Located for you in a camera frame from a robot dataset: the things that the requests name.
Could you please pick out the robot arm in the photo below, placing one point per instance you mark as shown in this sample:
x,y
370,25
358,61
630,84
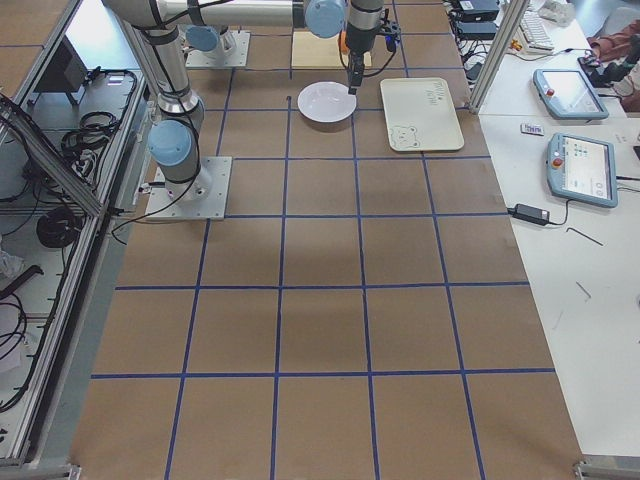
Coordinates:
x,y
325,19
174,142

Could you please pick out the teach pendant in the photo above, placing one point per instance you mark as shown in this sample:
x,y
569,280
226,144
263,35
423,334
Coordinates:
x,y
582,169
568,94

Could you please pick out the near teach pendant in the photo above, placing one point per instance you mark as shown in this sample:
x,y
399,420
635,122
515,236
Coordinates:
x,y
582,169

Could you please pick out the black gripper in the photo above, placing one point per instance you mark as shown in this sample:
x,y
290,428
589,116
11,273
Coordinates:
x,y
358,43

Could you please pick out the black box on shelf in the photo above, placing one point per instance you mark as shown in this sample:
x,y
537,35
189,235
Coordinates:
x,y
65,73

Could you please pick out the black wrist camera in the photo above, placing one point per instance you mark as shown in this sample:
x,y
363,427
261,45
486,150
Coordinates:
x,y
391,32

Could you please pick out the far teach pendant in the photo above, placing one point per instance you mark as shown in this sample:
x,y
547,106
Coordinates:
x,y
568,94

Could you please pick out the white keyboard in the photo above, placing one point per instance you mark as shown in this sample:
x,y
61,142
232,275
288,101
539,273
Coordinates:
x,y
534,36

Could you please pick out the white round plate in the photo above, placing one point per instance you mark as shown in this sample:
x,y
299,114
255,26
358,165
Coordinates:
x,y
326,102

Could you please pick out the aluminium frame post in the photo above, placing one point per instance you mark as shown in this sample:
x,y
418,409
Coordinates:
x,y
508,26

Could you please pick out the cream bear tray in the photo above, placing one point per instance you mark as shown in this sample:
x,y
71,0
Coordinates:
x,y
420,115

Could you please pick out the bamboo cutting board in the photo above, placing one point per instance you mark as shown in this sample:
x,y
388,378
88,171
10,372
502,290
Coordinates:
x,y
312,52

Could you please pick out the black allen key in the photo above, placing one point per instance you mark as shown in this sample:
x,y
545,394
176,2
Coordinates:
x,y
584,235

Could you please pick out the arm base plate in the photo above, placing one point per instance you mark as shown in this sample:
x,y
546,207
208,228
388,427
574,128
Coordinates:
x,y
220,50
204,198

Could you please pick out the black power adapter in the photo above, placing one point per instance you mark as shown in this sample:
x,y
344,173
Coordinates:
x,y
529,214

